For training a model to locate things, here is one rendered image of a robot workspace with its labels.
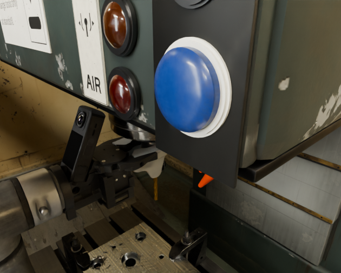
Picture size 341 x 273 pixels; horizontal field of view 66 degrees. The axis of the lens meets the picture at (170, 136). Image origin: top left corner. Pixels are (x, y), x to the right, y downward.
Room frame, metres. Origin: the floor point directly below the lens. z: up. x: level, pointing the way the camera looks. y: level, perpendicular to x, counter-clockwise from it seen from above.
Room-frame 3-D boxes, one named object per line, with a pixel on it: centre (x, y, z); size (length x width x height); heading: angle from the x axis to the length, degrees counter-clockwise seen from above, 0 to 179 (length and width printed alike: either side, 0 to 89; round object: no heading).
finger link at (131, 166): (0.39, 0.06, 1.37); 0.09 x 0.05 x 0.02; 118
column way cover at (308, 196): (0.75, -0.30, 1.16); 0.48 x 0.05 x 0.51; 41
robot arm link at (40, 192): (0.31, 0.19, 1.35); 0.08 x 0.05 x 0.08; 41
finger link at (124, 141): (0.46, 0.07, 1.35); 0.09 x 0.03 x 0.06; 144
